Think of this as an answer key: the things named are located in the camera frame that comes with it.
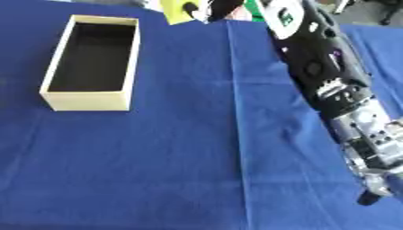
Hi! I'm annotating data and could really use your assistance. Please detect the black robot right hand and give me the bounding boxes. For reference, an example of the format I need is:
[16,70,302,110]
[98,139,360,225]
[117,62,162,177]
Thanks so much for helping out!
[355,190,386,207]

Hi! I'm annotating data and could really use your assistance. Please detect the cream cardboard box, black inside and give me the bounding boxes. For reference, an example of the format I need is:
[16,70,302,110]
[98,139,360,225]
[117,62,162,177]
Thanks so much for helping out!
[38,13,142,112]

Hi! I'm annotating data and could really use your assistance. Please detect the black chair base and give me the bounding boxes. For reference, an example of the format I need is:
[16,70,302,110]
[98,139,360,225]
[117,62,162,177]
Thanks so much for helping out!
[366,0,403,27]

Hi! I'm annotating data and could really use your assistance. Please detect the green object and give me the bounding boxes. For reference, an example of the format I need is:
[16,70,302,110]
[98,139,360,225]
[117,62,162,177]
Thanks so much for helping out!
[244,0,268,22]

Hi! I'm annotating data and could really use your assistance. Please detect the black and white object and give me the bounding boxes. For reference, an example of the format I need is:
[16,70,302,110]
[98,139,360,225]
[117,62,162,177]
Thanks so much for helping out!
[200,0,246,24]

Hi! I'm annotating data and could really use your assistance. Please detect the yellow-green block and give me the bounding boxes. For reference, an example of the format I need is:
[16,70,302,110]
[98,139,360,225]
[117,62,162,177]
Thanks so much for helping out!
[158,0,205,26]

